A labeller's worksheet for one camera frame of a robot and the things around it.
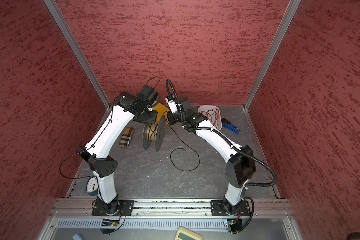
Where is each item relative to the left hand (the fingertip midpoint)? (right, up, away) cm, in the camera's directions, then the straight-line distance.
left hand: (149, 122), depth 75 cm
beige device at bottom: (+18, -50, -9) cm, 54 cm away
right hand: (+9, +4, +6) cm, 12 cm away
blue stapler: (+48, -2, +28) cm, 56 cm away
